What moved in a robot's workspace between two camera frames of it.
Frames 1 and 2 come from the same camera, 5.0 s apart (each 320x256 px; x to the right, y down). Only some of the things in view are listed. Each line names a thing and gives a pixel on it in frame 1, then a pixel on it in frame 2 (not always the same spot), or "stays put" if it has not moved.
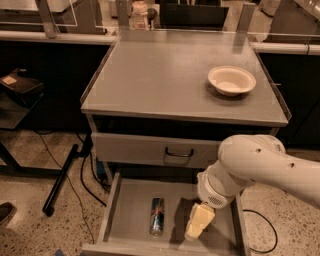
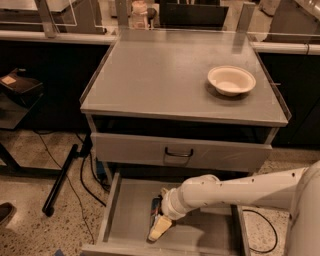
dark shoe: (7, 211) stays put
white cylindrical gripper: (213, 194) to (169, 207)
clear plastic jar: (138, 19) stays put
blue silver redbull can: (157, 215) stays put
